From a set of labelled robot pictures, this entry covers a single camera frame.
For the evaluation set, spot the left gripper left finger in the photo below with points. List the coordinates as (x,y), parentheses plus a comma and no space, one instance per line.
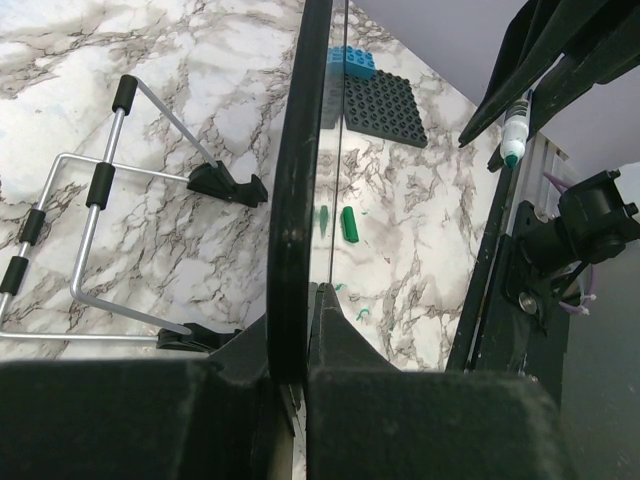
(209,418)

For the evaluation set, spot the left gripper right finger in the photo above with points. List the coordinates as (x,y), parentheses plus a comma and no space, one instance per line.
(367,419)

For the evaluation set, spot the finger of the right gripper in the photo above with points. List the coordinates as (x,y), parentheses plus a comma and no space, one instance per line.
(522,33)
(585,43)

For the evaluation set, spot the green whiteboard marker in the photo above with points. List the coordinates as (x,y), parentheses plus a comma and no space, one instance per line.
(515,130)

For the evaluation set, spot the black framed whiteboard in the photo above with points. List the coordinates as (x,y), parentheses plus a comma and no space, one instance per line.
(311,123)

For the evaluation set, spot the green marker cap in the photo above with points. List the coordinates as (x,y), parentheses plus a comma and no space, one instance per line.
(349,227)

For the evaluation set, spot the grey lego baseplate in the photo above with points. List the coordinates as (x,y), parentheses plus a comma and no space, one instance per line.
(384,106)

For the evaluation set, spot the blue lego brick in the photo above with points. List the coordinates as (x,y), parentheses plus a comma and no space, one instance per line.
(351,61)

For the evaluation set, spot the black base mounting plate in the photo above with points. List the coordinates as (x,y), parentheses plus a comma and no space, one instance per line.
(511,320)

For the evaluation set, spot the aluminium extrusion rail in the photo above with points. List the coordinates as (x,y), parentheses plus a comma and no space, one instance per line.
(529,181)

